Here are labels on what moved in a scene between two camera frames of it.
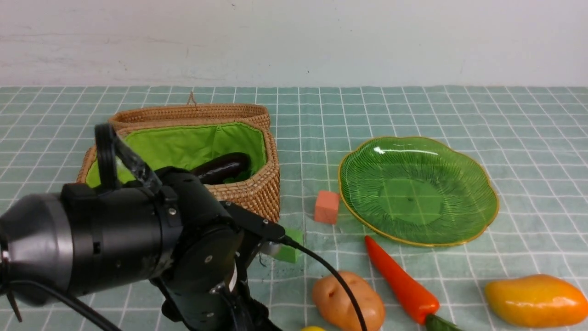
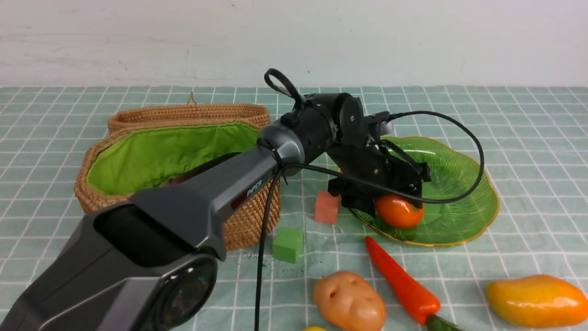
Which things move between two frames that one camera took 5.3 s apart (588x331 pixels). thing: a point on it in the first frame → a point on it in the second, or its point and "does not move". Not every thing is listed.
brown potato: [333, 305] does not move
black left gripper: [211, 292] → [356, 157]
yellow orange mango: [536, 301] does not move
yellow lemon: [313, 328] does not move
